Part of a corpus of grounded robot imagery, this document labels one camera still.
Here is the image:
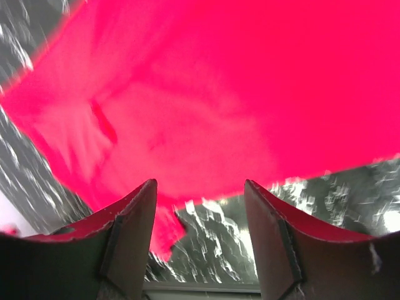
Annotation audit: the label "magenta t shirt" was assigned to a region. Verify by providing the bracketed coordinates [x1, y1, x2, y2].
[1, 1, 399, 260]

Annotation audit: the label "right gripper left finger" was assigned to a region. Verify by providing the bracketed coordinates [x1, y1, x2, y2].
[1, 179, 157, 299]

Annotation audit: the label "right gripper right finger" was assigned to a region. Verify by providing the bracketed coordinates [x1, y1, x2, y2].
[244, 180, 399, 299]

